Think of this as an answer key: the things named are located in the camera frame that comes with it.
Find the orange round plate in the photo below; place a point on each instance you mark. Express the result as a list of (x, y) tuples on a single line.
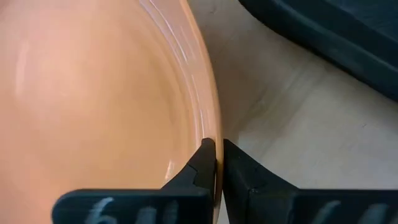
[(93, 93)]

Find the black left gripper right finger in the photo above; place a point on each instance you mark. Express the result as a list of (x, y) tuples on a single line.
[(248, 202)]

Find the black rectangular tray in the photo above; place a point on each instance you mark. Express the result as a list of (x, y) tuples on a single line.
[(342, 31)]

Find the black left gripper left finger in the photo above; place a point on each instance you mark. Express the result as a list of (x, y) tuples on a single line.
[(186, 205)]

